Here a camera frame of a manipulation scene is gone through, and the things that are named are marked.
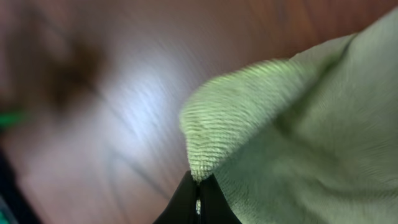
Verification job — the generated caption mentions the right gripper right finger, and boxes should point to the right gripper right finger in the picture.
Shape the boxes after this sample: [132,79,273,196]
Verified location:
[199,174,241,224]

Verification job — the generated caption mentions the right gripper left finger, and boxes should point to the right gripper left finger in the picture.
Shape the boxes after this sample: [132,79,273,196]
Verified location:
[154,171,198,224]

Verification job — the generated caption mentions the green microfiber cloth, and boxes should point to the green microfiber cloth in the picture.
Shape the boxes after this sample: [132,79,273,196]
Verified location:
[180,10,397,224]

